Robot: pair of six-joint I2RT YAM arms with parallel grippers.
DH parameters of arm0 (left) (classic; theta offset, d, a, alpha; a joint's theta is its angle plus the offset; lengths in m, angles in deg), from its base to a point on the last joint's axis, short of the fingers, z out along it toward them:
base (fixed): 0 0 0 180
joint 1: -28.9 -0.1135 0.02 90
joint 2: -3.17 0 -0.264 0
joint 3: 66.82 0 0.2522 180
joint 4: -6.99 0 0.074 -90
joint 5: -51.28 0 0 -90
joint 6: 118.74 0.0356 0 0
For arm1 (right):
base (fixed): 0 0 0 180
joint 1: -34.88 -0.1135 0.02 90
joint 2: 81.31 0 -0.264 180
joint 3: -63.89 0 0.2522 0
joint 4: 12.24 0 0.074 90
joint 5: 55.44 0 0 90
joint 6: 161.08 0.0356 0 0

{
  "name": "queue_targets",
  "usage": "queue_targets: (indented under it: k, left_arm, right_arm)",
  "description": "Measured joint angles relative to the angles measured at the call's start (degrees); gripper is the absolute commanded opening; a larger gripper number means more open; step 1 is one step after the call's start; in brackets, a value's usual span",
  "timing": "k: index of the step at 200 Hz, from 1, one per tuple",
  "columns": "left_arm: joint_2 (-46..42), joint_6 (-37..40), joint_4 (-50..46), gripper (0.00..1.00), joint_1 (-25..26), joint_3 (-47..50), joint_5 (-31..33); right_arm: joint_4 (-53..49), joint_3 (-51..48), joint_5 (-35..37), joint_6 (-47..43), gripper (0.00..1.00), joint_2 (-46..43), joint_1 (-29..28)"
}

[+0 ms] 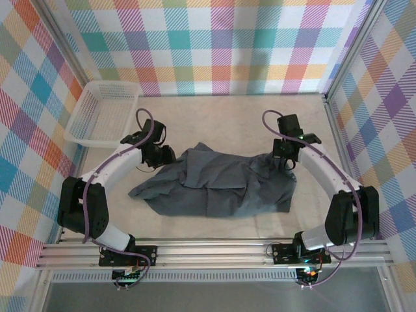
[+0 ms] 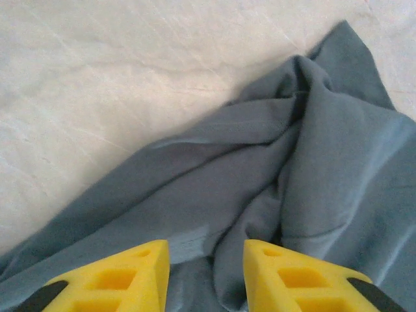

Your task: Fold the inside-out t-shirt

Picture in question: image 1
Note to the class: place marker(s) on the grey t-shirt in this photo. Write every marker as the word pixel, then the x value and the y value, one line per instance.
pixel 221 185

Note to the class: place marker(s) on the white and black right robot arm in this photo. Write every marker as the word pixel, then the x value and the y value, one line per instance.
pixel 325 175

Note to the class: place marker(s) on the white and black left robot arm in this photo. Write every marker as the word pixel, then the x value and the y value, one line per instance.
pixel 113 165

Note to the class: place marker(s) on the white perforated plastic basket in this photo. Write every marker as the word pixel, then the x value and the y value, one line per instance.
pixel 97 110

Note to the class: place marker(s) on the small electronics board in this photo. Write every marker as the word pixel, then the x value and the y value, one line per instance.
pixel 308 274
pixel 125 275

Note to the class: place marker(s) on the grey metal panel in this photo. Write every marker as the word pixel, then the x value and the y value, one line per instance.
pixel 211 297

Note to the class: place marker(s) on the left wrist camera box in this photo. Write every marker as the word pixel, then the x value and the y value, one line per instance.
pixel 155 130

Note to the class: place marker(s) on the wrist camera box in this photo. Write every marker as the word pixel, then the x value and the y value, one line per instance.
pixel 289 124
pixel 155 130

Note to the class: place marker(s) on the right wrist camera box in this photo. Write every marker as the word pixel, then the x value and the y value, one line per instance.
pixel 289 124

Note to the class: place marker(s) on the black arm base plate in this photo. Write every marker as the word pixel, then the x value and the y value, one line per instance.
pixel 282 252
pixel 149 255

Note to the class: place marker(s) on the long aluminium base rail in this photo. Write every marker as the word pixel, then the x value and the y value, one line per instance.
pixel 211 253

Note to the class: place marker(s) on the aluminium frame post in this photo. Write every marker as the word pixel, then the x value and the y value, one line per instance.
pixel 354 48
pixel 65 45

